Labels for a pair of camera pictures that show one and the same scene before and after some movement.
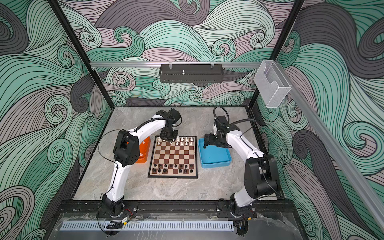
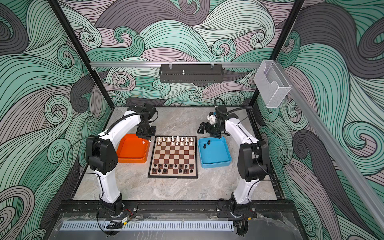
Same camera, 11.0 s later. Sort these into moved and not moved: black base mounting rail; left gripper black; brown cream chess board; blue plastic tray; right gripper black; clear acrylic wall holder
Moved: right gripper black; left gripper black
Not moved: brown cream chess board; black base mounting rail; blue plastic tray; clear acrylic wall holder
